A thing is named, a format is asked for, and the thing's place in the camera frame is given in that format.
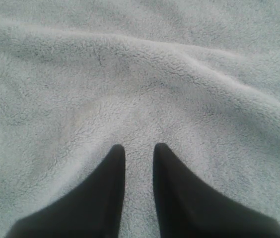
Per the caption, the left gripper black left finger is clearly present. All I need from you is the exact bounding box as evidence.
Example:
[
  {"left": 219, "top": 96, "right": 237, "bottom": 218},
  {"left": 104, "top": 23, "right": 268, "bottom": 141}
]
[{"left": 7, "top": 145, "right": 126, "bottom": 238}]

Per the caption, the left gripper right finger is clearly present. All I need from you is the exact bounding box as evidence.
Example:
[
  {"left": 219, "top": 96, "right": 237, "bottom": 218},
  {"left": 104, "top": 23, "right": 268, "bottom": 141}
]
[{"left": 153, "top": 143, "right": 280, "bottom": 238}]

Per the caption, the light blue fleece towel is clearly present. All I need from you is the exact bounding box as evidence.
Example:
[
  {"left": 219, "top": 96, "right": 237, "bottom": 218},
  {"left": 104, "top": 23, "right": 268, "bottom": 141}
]
[{"left": 0, "top": 0, "right": 280, "bottom": 238}]

